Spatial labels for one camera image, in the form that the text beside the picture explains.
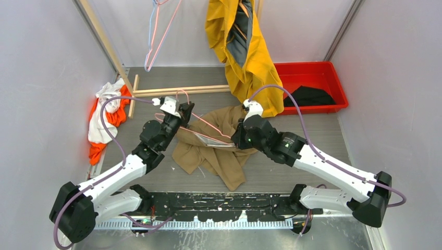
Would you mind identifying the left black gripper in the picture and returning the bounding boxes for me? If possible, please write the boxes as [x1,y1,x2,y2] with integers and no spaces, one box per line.
[159,101,192,151]

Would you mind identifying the tan brown garment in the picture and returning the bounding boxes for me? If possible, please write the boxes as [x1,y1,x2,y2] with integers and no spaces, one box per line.
[172,105,257,191]

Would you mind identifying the yellow pleated skirt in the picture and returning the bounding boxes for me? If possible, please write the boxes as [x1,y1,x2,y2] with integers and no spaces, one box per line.
[205,1,284,117]

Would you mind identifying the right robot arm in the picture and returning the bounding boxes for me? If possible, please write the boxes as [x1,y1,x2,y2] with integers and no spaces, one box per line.
[231,115,392,228]

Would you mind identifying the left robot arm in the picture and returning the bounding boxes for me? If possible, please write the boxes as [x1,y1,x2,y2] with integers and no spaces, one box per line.
[49,99,195,249]

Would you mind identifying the orange cloth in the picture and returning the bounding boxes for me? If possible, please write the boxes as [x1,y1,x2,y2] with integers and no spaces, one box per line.
[89,86,130,166]

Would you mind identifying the wooden clothes rack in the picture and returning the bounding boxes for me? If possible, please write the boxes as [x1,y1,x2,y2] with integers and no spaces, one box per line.
[76,1,255,118]

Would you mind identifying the black garment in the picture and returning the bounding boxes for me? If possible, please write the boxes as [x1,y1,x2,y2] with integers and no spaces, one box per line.
[290,86,336,107]

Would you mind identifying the white cloth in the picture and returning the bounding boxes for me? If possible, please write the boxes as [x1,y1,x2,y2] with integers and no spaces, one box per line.
[88,78,125,144]

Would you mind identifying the red plastic bin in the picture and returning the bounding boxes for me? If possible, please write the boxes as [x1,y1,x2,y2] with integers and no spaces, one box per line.
[275,61,349,115]

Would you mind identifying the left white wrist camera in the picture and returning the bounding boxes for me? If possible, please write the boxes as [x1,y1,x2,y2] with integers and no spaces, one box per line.
[152,96,181,118]

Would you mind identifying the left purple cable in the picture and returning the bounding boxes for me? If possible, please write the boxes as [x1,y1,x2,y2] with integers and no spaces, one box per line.
[53,96,174,250]

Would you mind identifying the purple cable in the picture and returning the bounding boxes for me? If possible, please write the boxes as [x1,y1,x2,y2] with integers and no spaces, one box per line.
[248,84,408,236]
[53,96,174,250]

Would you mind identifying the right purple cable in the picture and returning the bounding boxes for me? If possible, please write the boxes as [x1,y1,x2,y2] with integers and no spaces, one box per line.
[248,84,408,236]

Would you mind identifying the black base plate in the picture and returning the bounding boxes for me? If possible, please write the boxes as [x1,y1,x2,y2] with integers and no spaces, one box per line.
[126,192,307,222]

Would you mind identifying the blue wire hanger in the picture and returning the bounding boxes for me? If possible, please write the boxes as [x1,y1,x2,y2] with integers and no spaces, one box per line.
[144,0,161,72]

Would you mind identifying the aluminium rail frame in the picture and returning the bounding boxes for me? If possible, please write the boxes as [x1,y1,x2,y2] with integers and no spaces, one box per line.
[57,195,386,250]

